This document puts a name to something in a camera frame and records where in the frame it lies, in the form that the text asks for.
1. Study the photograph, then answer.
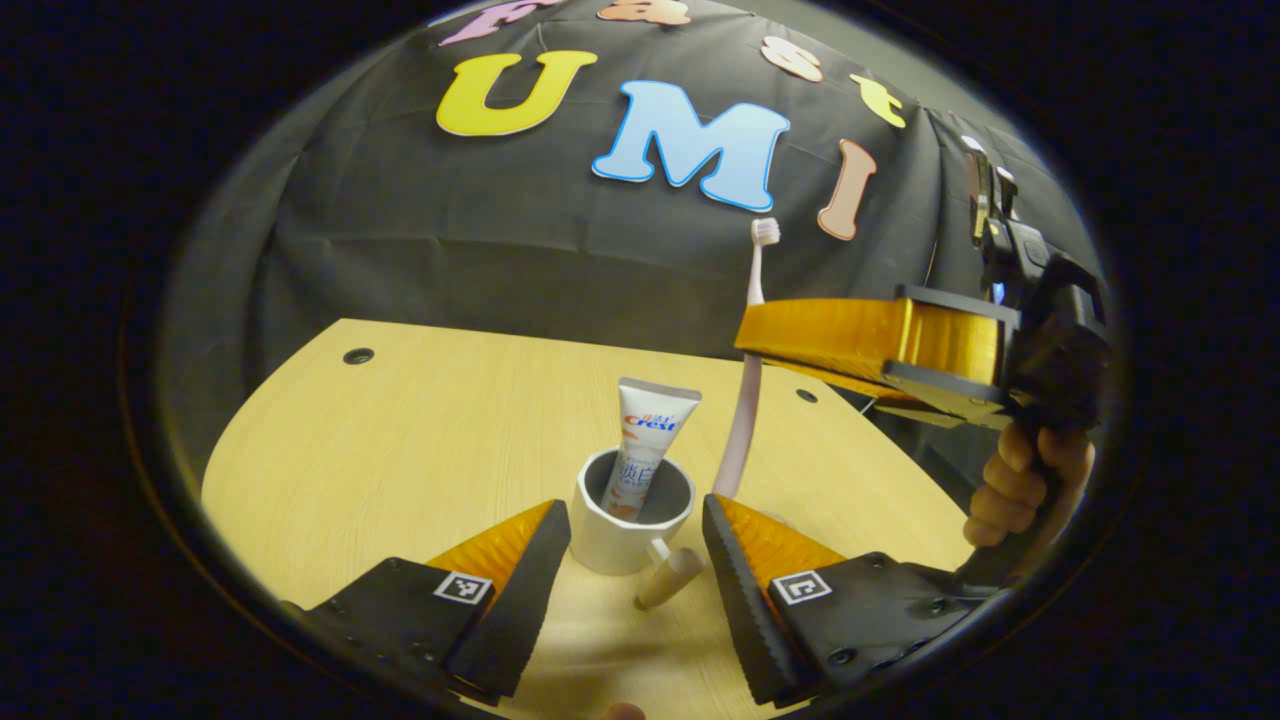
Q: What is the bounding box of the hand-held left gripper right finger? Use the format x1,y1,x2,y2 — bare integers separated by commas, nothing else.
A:
701,492,1003,710

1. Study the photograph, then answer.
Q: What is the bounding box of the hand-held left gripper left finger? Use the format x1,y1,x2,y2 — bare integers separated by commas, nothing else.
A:
283,498,574,706

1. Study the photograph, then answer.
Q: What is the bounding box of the white toothbrush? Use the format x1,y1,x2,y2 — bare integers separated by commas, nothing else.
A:
711,217,782,499

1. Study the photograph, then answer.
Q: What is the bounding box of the white cup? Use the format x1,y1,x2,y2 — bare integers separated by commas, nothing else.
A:
571,447,708,612

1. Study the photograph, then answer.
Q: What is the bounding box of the white toothpaste tube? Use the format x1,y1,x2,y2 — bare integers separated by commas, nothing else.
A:
599,376,704,522

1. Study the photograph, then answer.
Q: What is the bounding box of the wooden desktop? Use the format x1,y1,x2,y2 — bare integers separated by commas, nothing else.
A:
200,318,986,720

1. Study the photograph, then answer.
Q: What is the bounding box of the black backdrop cloth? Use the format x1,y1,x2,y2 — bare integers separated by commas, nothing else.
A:
160,0,1113,501

